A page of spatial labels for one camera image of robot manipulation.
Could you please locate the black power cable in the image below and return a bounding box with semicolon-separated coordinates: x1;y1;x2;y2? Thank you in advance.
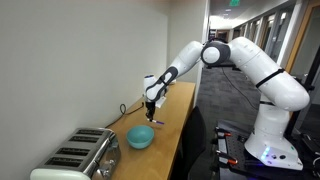
105;101;146;130

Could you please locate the orange handled black clamp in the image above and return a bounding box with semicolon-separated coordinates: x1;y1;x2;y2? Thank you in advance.
215;129;232;138
217;155;239;167

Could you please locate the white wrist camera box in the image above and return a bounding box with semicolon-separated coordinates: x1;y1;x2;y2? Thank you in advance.
154;95;167;109

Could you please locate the silver four slot toaster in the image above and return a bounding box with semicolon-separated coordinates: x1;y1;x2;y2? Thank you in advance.
29;127;122;180

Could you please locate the teal bowl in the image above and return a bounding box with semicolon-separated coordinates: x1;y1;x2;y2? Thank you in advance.
125;124;156;150

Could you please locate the black perforated robot base table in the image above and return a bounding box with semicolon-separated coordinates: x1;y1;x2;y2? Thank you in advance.
212;119;320;180

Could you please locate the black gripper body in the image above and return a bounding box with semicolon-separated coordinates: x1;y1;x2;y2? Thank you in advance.
144;100;157;115

